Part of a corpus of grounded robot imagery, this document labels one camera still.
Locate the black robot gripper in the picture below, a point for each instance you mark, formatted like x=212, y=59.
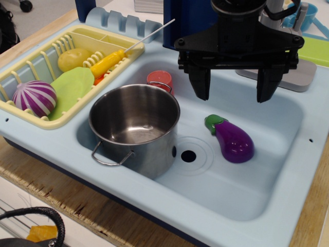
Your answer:
x=238, y=40

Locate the purple toy eggplant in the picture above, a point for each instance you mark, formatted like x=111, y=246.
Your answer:
x=236, y=145

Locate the stainless steel pot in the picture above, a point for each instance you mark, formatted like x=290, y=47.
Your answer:
x=136, y=127

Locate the grey toy faucet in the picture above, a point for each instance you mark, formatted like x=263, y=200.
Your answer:
x=297, y=80

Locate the red plastic cup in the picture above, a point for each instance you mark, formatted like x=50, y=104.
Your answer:
x=162, y=79

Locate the blue plastic scoop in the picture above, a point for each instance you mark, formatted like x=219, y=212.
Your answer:
x=305, y=22

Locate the lime green plastic board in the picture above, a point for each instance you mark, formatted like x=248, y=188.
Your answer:
x=315, y=50

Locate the light blue toy sink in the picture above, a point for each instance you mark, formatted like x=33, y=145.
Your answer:
x=203, y=199

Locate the orange toy piece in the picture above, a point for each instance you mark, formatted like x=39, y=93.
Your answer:
x=98, y=80

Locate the yellow toy potato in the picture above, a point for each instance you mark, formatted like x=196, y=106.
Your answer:
x=73, y=58

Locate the green plastic plate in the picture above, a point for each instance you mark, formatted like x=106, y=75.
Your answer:
x=70, y=88

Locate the yellow dish drying rack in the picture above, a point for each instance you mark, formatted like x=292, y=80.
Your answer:
x=42, y=64

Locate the purple striped toy onion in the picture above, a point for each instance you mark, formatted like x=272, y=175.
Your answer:
x=38, y=96

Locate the yellow paper scrap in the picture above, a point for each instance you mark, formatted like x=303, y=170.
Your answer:
x=42, y=233

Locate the yellow handled white skewer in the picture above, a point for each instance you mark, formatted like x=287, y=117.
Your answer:
x=102, y=66

